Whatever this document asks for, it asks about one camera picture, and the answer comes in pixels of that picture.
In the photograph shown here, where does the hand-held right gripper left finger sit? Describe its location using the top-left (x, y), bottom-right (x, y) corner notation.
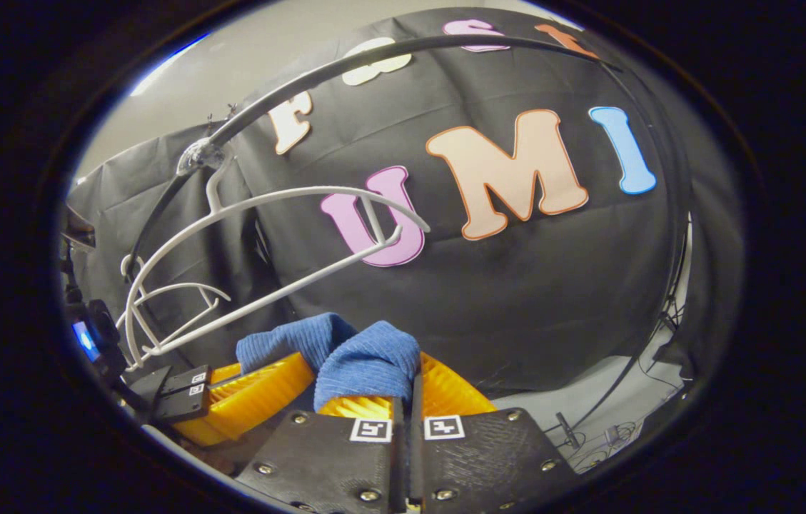
top-left (237, 395), bottom-right (409, 514)

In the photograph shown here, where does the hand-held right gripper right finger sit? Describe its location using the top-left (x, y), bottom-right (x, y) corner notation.
top-left (410, 351), bottom-right (579, 514)

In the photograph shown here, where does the blue corduroy shirt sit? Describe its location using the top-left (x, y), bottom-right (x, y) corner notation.
top-left (235, 312), bottom-right (423, 413)

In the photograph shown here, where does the white hanger with taped hook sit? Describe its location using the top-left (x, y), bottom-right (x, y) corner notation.
top-left (117, 143), bottom-right (432, 372)

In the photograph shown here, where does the black clothes rack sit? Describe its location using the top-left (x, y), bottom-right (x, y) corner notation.
top-left (124, 34), bottom-right (692, 436)

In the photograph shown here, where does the black backdrop cloth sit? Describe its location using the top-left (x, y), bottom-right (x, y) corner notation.
top-left (67, 7), bottom-right (746, 400)

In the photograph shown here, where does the black cable bundle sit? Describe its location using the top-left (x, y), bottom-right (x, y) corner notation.
top-left (553, 293), bottom-right (692, 468)

